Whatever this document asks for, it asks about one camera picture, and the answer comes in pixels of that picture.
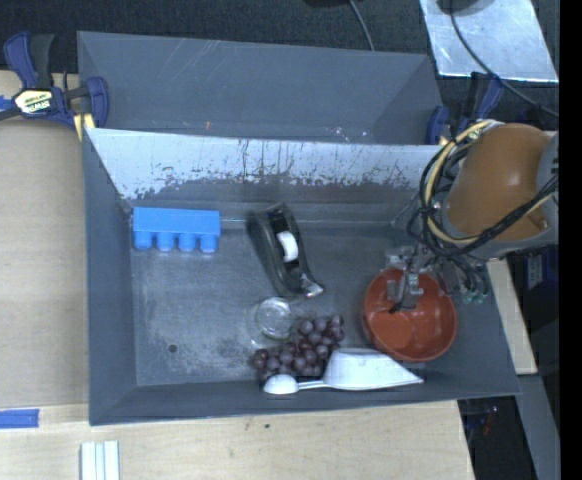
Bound red bowl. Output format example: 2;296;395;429
361;266;459;364

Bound large white measuring scoop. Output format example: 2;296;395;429
322;347;426;392

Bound purple toy grape bunch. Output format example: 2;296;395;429
250;313;347;383

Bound clear glass cup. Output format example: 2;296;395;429
253;297;295;341

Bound black tape dispenser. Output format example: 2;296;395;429
245;201;326;300

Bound small white measuring spoon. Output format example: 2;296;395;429
261;373;328;396

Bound grey metal bin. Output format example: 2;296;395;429
76;30;523;427

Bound blue toy building block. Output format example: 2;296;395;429
131;206;222;255

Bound pale wood board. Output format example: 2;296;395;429
0;116;93;411

